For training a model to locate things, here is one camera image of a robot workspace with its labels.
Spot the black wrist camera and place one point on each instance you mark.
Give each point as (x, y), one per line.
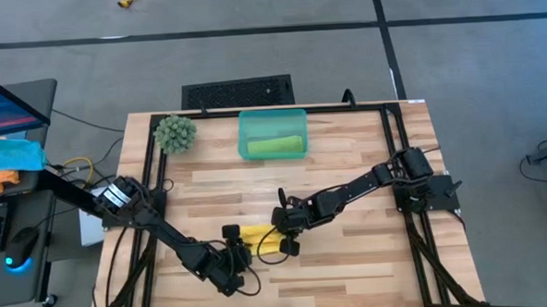
(230, 232)
(290, 247)

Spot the white box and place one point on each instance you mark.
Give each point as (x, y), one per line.
(91, 231)

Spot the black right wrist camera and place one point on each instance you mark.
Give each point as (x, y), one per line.
(290, 247)

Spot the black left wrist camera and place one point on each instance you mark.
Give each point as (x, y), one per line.
(230, 232)

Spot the blue cloth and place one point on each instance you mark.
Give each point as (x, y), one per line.
(5, 156)

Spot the black aluminium table frame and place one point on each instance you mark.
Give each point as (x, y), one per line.
(216, 114)

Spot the black table clamp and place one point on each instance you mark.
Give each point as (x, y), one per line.
(349, 97)

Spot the teal plastic basket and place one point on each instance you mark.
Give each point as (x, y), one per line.
(272, 121)

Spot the black caster wheel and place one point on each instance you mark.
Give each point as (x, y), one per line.
(49, 301)

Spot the green artificial succulent plant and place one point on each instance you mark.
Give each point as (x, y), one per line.
(175, 134)

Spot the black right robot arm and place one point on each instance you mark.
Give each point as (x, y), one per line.
(349, 192)

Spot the black diagonal strut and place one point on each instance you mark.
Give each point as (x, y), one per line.
(67, 190)

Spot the green microfiber towel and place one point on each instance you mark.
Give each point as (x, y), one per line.
(275, 145)

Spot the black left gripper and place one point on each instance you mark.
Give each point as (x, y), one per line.
(238, 256)

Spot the computer monitor with blue screen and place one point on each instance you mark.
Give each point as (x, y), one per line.
(3, 107)

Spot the grey side desk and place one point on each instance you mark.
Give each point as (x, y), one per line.
(11, 290)

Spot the black computer mouse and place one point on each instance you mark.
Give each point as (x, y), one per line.
(21, 245)

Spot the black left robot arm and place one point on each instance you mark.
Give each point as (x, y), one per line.
(166, 232)

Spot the yellow microfiber towel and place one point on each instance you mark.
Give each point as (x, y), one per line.
(251, 233)

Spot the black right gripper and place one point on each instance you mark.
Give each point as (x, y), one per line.
(301, 214)

